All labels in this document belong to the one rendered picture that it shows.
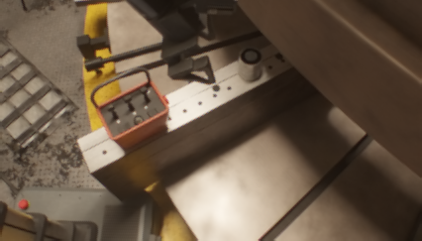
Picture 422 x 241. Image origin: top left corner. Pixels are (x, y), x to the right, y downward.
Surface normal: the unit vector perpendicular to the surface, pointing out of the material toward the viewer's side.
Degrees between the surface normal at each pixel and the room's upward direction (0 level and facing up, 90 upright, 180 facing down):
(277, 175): 0
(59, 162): 0
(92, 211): 0
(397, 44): 18
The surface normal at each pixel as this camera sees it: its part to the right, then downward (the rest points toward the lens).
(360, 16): -0.26, -0.30
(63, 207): -0.02, -0.49
